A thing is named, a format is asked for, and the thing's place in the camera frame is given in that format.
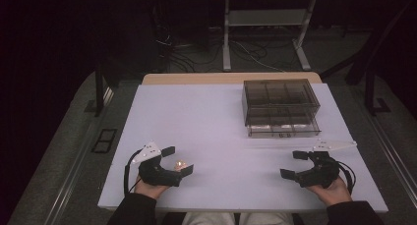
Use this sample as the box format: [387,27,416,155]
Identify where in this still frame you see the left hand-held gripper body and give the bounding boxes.
[132,141,183,188]

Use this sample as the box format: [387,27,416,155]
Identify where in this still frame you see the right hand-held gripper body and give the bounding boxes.
[294,139,358,190]

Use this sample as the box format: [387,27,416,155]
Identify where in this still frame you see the smoky clear drawer organizer box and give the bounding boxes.
[241,79,322,139]

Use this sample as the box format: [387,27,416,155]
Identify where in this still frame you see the person's left hand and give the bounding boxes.
[134,177,170,200]

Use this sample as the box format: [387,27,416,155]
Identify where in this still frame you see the person's right hand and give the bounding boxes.
[306,176,354,207]

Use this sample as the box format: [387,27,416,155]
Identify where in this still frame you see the person's legs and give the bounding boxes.
[181,211,295,225]

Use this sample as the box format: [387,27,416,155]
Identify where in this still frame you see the black floor stand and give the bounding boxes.
[364,66,391,117]

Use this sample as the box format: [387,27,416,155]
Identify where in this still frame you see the grey metal stand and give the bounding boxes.
[221,0,318,73]

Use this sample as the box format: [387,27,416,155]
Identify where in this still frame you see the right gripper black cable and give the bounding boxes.
[337,160,357,196]

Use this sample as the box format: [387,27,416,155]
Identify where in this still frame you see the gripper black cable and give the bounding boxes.
[337,160,357,196]
[123,148,146,197]

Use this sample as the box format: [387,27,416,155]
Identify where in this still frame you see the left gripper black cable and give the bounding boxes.
[123,148,146,197]

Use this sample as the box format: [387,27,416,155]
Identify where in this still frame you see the black rectangular floor frame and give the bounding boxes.
[90,128,118,154]

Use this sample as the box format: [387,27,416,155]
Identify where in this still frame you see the aluminium floor rail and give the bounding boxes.
[43,86,116,225]
[358,96,417,199]

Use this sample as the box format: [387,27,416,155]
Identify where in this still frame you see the tangle of black floor cables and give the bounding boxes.
[153,25,224,74]

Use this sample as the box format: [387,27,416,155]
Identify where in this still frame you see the white floor cable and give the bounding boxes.
[233,40,287,73]

